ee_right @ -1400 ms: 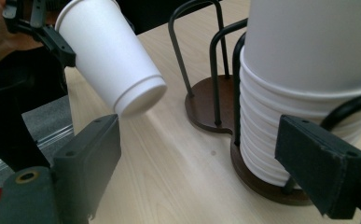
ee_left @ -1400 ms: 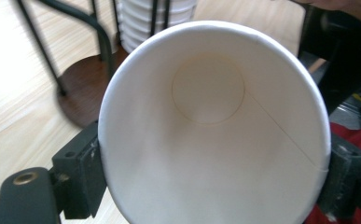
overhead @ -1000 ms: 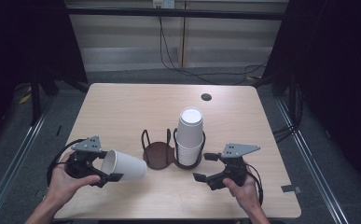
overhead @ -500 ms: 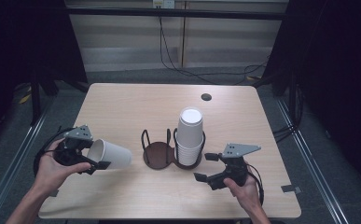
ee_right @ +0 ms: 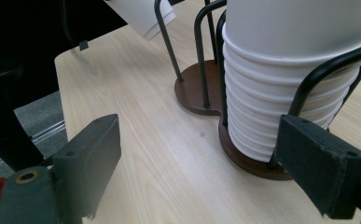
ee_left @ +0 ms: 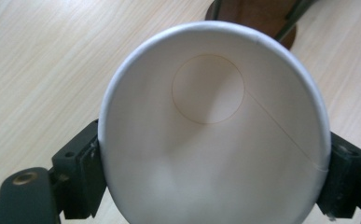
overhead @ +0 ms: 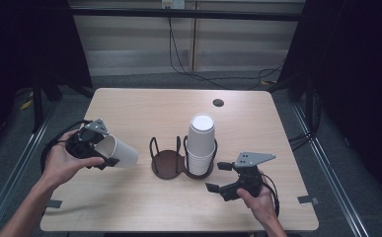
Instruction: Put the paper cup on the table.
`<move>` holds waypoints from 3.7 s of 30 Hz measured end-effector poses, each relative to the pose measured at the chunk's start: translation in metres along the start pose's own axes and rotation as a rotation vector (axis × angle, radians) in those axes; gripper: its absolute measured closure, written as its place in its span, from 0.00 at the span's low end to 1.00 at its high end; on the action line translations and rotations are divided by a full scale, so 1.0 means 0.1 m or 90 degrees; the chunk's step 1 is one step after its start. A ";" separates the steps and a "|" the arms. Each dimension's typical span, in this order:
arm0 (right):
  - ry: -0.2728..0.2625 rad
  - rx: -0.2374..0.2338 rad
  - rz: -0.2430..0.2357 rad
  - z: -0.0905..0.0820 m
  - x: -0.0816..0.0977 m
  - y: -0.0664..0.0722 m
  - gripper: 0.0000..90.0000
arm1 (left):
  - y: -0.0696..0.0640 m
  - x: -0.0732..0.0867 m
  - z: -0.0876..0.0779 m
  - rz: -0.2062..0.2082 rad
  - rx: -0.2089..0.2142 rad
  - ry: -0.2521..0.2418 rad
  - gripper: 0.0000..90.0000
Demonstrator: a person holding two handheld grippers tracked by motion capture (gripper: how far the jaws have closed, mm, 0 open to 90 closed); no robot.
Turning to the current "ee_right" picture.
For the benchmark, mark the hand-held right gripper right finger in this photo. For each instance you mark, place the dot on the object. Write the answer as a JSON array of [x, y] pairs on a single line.
[[321, 165]]

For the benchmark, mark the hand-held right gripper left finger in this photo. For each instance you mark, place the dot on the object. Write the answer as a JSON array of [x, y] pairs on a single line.
[[88, 161]]

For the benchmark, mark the stack of white paper cups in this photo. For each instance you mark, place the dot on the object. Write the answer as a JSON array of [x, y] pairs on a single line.
[[262, 77]]

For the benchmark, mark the single white paper cup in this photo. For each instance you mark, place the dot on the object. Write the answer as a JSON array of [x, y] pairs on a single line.
[[144, 15]]

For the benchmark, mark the black stand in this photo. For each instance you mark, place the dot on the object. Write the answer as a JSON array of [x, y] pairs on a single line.
[[10, 124]]

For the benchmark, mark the small grey clip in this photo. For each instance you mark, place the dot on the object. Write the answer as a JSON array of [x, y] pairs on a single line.
[[83, 45]]

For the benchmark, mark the metal floor rail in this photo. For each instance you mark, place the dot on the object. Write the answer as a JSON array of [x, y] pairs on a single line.
[[49, 132]]

